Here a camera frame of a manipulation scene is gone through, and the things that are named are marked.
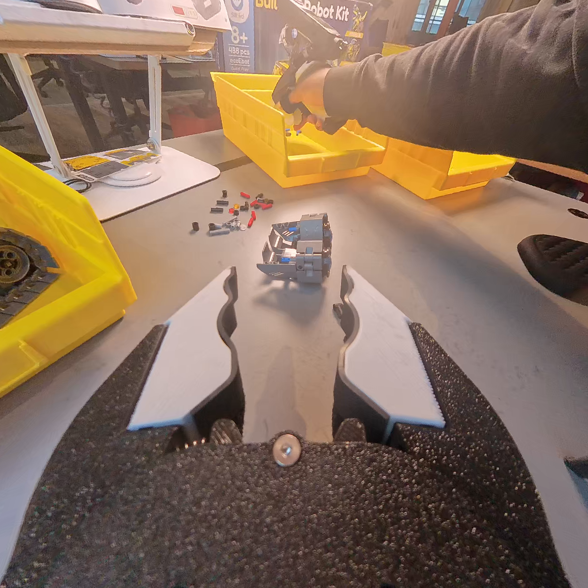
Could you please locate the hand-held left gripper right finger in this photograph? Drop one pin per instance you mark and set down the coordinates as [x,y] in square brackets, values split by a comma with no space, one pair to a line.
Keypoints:
[390,367]

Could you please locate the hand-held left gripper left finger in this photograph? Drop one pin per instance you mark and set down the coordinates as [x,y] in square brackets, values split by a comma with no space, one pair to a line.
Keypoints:
[193,367]

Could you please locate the black brick pin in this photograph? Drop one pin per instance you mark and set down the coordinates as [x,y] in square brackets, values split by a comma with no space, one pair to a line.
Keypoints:
[337,311]

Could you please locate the grey toy brick wing assembly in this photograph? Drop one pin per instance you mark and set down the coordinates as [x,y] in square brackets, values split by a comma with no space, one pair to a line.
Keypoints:
[312,268]

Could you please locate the yellow open-front storage bin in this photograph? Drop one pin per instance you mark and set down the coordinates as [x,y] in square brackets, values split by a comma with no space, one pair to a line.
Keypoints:
[321,165]

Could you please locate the grey toy brick engine assembly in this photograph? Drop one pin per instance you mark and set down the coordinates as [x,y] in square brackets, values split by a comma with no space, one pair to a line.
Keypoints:
[312,227]

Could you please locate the yellow ribbed storage bin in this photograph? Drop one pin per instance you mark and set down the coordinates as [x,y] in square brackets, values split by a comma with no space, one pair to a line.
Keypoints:
[413,174]

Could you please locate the person's right forearm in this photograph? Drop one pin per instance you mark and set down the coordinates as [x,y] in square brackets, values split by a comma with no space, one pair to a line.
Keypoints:
[459,92]

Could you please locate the grey desk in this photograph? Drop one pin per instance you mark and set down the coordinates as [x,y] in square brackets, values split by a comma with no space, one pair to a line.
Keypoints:
[413,275]

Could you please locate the person's right hand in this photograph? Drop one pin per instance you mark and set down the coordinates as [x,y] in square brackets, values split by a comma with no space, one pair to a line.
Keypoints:
[310,92]

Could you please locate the blue robot kit box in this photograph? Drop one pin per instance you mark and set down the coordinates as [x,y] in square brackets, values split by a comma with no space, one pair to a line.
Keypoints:
[239,46]

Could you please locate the plain yellow storage bin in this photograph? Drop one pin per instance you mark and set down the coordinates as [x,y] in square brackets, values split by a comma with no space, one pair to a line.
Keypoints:
[397,49]

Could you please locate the red storage crate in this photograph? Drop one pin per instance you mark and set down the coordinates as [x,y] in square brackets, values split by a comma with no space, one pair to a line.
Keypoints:
[193,121]

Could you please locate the pile of small brick parts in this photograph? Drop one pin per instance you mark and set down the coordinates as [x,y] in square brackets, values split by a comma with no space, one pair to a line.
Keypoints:
[251,219]

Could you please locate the open instruction booklet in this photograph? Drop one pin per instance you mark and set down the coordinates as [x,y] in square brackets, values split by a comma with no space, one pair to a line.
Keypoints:
[151,11]

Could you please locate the white rounded flat plate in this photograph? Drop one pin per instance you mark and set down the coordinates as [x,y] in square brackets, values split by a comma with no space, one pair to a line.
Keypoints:
[193,174]

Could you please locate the yellow storage bin with ledge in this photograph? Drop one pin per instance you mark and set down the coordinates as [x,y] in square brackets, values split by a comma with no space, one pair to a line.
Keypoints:
[69,220]

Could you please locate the white round disc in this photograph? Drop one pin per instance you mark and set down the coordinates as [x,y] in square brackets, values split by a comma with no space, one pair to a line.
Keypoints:
[133,178]

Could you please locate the blue-grey fabric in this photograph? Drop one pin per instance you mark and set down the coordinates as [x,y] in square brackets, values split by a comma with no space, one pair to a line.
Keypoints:
[579,473]

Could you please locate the white wooden book stand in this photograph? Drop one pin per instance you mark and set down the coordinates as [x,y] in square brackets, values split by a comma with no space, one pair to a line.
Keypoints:
[92,34]

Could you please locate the yellow black sticker sheet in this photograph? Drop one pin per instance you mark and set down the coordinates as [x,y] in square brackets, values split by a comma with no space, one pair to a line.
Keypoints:
[110,160]

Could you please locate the black office chair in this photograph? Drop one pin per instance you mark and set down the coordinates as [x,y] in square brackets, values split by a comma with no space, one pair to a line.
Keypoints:
[11,101]

